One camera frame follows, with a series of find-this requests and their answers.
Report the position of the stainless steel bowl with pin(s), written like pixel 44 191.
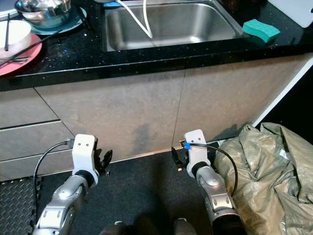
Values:
pixel 41 14

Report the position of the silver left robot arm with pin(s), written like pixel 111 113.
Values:
pixel 63 200

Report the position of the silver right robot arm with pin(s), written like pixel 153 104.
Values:
pixel 217 196

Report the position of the beige cabinet door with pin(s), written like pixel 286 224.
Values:
pixel 117 107
pixel 225 93

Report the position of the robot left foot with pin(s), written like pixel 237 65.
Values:
pixel 113 228

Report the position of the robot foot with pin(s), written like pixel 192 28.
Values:
pixel 186 227
pixel 113 228

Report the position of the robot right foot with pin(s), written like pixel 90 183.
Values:
pixel 186 227

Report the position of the grey drawer front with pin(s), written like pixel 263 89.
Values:
pixel 19 166
pixel 29 139
pixel 24 107

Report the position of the olive plastic bag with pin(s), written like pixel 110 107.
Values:
pixel 269 171

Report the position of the black foam floor mat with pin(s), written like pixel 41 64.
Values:
pixel 17 208

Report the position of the white trim strip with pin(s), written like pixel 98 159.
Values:
pixel 283 90

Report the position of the stainless steel sink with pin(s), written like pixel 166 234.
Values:
pixel 200 27

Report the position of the black chopstick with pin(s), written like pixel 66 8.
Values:
pixel 8 41
pixel 51 37

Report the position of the steel fork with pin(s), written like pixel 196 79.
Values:
pixel 17 59

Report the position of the light blue plate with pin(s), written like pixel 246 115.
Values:
pixel 76 22

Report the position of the white bowl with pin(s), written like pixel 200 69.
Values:
pixel 19 39

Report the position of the green sponge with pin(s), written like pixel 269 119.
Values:
pixel 261 30

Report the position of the white cutting board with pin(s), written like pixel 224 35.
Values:
pixel 293 10

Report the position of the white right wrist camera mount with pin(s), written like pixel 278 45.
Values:
pixel 196 152

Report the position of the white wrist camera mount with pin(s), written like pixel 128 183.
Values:
pixel 196 152
pixel 84 152

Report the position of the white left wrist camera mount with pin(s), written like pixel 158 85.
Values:
pixel 84 152

